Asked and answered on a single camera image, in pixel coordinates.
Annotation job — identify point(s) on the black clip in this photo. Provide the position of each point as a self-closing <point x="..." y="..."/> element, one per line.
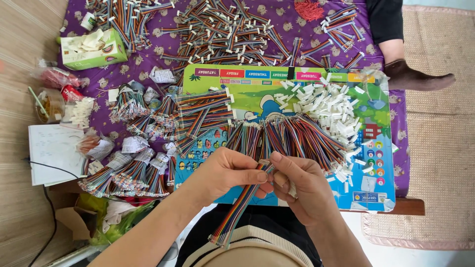
<point x="291" y="72"/>

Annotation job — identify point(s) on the plastic cup with green straw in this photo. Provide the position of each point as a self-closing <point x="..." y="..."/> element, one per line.
<point x="50" y="107"/>

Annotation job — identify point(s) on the pile of white plastic connectors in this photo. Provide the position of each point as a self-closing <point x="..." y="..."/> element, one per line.
<point x="330" y="107"/>

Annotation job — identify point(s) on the colourful cartoon lap board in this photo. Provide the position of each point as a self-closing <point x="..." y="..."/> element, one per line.
<point x="256" y="104"/>

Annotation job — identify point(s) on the person's right hand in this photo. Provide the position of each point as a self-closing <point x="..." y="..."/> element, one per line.
<point x="310" y="193"/>

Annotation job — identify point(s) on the brown cardboard box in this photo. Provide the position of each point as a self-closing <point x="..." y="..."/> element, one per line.
<point x="76" y="222"/>

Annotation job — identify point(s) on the woven straw mat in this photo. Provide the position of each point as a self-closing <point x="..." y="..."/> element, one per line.
<point x="438" y="148"/>

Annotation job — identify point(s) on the wooden table edge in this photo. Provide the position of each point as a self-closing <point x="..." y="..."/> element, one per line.
<point x="406" y="206"/>

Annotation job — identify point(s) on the clear bag with red contents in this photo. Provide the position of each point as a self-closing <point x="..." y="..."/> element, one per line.
<point x="57" y="77"/>

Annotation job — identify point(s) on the purple printed cloth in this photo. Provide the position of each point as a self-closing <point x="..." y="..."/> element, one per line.
<point x="148" y="63"/>

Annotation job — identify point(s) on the clear bag of white connectors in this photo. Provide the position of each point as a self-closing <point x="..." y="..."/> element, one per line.
<point x="79" y="113"/>

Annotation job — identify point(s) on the small white bottle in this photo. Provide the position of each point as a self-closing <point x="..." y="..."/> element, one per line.
<point x="88" y="21"/>

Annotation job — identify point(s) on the pile of red rubber bands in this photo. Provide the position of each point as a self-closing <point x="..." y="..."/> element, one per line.
<point x="309" y="10"/>

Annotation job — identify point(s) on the small white connector housing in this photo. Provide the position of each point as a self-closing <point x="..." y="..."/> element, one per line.
<point x="292" y="190"/>

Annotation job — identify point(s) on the green plastic bag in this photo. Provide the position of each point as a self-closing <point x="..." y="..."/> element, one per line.
<point x="122" y="222"/>

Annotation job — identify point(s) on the person's left hand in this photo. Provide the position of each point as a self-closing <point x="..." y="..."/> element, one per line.
<point x="219" y="178"/>

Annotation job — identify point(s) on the green tissue box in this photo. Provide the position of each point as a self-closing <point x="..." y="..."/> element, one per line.
<point x="94" y="52"/>

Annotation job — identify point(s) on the person's beige top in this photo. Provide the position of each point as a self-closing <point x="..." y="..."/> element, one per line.
<point x="259" y="252"/>

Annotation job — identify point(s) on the white paper notebook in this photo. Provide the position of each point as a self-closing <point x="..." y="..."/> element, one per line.
<point x="54" y="152"/>

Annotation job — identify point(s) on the clear bag of orange bands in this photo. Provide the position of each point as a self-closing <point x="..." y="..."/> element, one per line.
<point x="92" y="144"/>

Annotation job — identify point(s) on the red snack packet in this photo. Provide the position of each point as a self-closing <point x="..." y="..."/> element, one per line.
<point x="71" y="92"/>

